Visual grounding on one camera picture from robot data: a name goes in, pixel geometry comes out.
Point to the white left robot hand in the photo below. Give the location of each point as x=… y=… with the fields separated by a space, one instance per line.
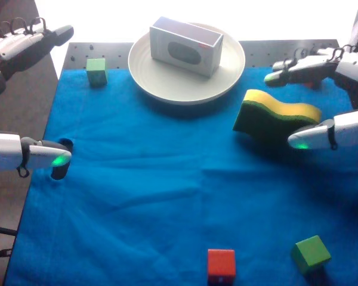
x=24 y=41

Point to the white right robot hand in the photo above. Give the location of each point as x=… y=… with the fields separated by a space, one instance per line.
x=349 y=67

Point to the silver box with dark top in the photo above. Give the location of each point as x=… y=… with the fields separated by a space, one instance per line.
x=182 y=50

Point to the yellow green sponge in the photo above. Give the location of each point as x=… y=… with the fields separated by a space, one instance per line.
x=265 y=116

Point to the white plate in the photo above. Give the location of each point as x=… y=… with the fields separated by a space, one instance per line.
x=179 y=86

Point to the green cube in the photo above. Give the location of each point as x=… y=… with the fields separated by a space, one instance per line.
x=310 y=253
x=97 y=71

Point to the small black cylinder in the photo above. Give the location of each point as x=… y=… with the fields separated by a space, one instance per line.
x=59 y=172

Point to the blue cloth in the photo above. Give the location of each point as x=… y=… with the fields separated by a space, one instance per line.
x=167 y=178

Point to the red cube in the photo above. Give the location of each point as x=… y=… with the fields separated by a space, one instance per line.
x=221 y=265

